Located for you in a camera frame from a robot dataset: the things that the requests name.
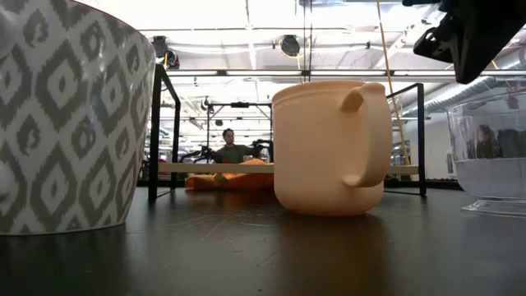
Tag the peach plastic mug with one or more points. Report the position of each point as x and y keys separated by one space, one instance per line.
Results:
x=320 y=156

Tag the wooden cutting board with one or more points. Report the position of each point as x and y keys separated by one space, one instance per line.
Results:
x=205 y=167

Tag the clear glass cup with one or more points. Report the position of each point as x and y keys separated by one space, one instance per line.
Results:
x=489 y=181

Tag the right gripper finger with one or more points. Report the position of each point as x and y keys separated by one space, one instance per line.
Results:
x=435 y=47

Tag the grey white patterned mug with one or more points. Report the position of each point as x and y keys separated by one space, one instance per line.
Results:
x=61 y=123

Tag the orange cloth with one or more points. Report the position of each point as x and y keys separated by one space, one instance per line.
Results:
x=230 y=181

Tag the silver air duct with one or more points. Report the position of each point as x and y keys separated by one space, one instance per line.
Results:
x=452 y=96

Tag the person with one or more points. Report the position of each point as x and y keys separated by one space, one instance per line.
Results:
x=487 y=144
x=234 y=150

